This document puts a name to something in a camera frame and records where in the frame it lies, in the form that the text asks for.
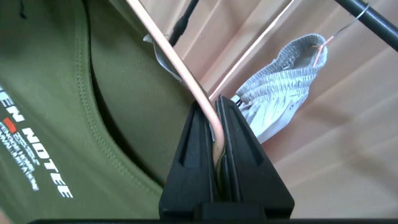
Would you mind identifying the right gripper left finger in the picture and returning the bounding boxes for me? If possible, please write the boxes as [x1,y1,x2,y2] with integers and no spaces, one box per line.
[158,102,218,218]

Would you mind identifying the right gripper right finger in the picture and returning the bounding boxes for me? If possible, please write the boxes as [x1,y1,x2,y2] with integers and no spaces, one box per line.
[215,95,295,218]

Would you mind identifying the pale grey shorts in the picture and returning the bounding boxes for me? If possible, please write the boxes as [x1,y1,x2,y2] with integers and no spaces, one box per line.
[234,33,328,144]

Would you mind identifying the pink clothes hanger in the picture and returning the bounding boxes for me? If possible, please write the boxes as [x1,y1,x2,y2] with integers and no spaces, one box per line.
[126,0,225,167]
[312,2,371,68]

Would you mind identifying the green garment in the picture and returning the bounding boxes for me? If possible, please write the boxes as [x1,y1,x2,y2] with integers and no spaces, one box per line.
[0,0,215,220]

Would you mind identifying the black clothes rack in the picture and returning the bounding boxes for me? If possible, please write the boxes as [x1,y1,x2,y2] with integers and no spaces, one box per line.
[167,0,398,52]

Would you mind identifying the beige curtain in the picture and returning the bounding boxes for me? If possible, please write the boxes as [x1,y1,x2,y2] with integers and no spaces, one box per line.
[139,0,398,218]

